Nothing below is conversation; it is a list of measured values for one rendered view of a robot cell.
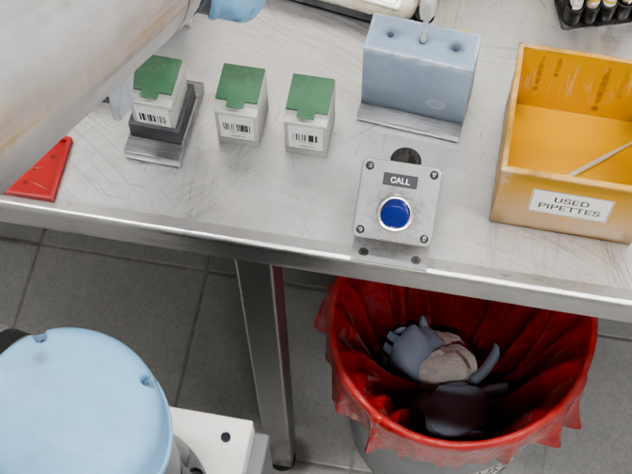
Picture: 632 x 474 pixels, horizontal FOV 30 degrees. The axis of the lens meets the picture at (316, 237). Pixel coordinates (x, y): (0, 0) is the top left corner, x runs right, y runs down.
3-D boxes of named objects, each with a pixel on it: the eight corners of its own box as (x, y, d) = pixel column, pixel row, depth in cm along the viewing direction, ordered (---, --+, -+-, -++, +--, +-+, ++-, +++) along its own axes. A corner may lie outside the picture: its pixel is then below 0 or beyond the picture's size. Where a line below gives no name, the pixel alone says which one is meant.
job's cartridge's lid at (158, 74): (127, 97, 106) (126, 93, 105) (142, 55, 108) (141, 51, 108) (169, 104, 106) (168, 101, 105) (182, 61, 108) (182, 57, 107)
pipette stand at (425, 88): (356, 120, 114) (358, 60, 105) (373, 61, 117) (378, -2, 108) (458, 143, 112) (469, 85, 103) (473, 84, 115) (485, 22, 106)
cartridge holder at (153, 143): (125, 158, 112) (119, 138, 109) (151, 80, 116) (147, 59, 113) (180, 168, 111) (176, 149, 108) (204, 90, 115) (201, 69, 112)
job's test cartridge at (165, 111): (136, 133, 112) (126, 96, 106) (150, 91, 114) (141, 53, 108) (178, 140, 111) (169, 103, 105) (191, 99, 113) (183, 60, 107)
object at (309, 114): (285, 152, 112) (282, 114, 106) (294, 110, 114) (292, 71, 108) (326, 158, 112) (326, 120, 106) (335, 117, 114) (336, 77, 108)
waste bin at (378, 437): (293, 504, 185) (284, 418, 145) (333, 293, 201) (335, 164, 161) (534, 547, 182) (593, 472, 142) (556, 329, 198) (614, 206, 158)
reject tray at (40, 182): (-17, 192, 110) (-19, 187, 110) (5, 130, 113) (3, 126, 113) (54, 202, 110) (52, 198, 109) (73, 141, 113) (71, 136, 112)
